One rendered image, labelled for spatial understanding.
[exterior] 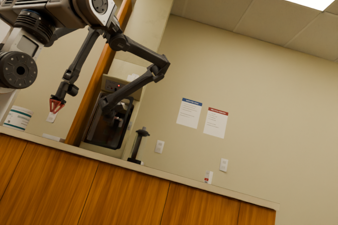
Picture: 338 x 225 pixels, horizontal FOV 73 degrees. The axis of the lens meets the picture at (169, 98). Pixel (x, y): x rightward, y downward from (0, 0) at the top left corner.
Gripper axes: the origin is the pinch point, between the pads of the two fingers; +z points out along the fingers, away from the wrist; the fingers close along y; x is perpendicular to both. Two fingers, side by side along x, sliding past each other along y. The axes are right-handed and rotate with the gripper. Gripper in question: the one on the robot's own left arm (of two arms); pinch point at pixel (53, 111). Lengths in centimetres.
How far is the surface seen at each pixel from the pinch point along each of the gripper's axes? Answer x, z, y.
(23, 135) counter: 11.3, 18.3, 1.6
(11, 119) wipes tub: 28.2, 10.7, 11.9
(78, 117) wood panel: -8.2, -3.9, 23.0
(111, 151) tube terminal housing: -37, 13, 32
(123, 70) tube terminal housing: -25, -52, 33
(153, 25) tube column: -36, -102, 33
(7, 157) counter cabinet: 15.9, 32.4, 4.4
